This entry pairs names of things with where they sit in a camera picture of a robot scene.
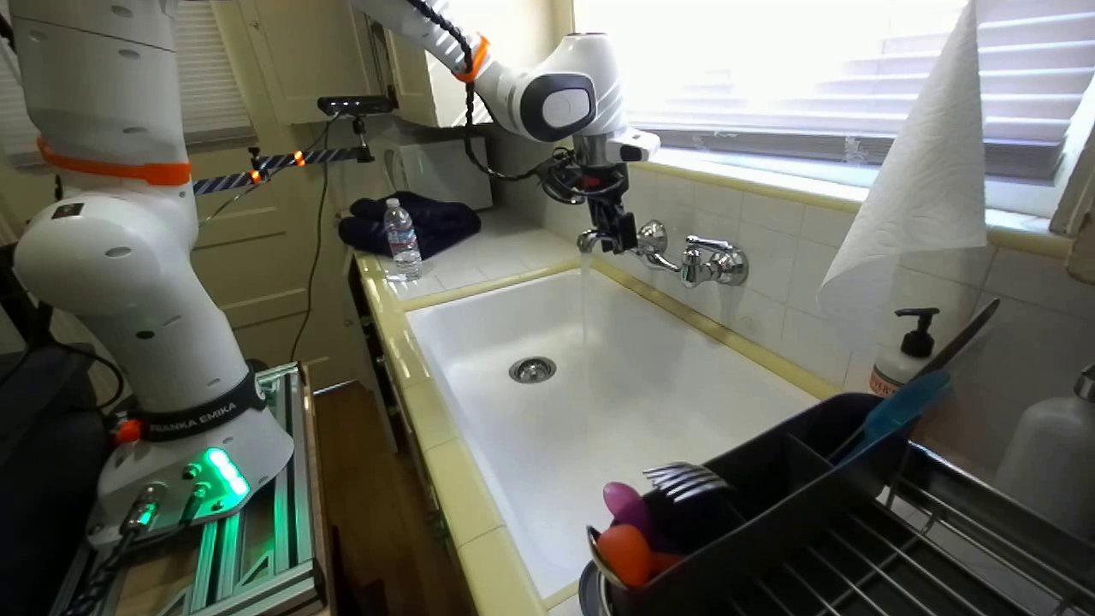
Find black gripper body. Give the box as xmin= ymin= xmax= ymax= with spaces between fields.
xmin=575 ymin=159 xmax=631 ymax=213

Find metal sink drain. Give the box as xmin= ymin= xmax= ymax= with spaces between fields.
xmin=506 ymin=353 xmax=562 ymax=386

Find dark blue folded cloth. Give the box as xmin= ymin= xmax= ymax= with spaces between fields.
xmin=335 ymin=188 xmax=487 ymax=261

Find white ceramic sink basin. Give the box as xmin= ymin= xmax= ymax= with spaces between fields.
xmin=403 ymin=263 xmax=823 ymax=607

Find clear plastic water bottle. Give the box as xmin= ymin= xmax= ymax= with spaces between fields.
xmin=378 ymin=195 xmax=427 ymax=288

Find white window blinds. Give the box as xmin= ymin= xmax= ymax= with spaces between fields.
xmin=575 ymin=0 xmax=1095 ymax=158

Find metal forks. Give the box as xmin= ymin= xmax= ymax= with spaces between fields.
xmin=643 ymin=461 xmax=735 ymax=512

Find purple plastic utensil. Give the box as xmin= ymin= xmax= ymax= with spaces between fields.
xmin=597 ymin=483 xmax=656 ymax=539

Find white paper towel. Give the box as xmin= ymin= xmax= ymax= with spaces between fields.
xmin=816 ymin=0 xmax=991 ymax=293

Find dark grey utensil caddy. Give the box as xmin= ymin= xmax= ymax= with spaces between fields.
xmin=583 ymin=389 xmax=915 ymax=616

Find soap bottle with black pump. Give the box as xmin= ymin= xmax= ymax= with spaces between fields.
xmin=867 ymin=304 xmax=947 ymax=399

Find orange plastic utensil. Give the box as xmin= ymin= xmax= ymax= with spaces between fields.
xmin=593 ymin=523 xmax=686 ymax=597

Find blue spatula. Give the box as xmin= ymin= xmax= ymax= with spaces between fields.
xmin=833 ymin=369 xmax=956 ymax=467

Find metal dish rack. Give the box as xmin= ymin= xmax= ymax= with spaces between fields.
xmin=728 ymin=440 xmax=1095 ymax=616

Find white plastic jug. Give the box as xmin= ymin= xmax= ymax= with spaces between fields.
xmin=991 ymin=362 xmax=1095 ymax=546

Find orange red button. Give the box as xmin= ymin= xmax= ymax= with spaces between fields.
xmin=109 ymin=415 xmax=147 ymax=453

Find chrome lever faucet handle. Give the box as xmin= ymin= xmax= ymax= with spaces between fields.
xmin=684 ymin=234 xmax=743 ymax=258

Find chrome wall faucet body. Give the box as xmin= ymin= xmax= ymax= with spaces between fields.
xmin=631 ymin=216 xmax=753 ymax=289

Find black camera bar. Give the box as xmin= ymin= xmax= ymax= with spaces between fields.
xmin=315 ymin=88 xmax=401 ymax=123

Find thin black hanging cable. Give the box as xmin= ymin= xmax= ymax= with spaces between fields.
xmin=286 ymin=113 xmax=349 ymax=369

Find striped cord with lights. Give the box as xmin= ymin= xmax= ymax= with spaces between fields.
xmin=182 ymin=140 xmax=376 ymax=202

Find aluminium frame stand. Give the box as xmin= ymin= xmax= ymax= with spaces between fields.
xmin=46 ymin=360 xmax=333 ymax=616

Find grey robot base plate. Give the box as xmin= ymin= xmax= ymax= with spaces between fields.
xmin=90 ymin=408 xmax=297 ymax=553

